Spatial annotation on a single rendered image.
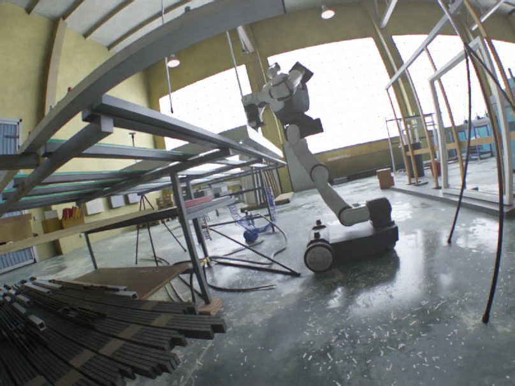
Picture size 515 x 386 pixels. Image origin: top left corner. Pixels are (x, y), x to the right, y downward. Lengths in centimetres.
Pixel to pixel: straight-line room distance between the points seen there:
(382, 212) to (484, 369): 119
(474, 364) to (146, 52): 103
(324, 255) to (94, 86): 137
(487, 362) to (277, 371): 70
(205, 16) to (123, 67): 13
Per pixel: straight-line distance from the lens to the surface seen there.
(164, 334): 61
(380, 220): 162
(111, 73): 35
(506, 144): 218
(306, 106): 170
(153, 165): 137
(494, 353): 89
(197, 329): 58
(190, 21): 29
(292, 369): 85
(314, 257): 144
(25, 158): 64
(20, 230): 124
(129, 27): 1100
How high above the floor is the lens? 63
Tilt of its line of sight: 2 degrees down
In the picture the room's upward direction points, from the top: 13 degrees counter-clockwise
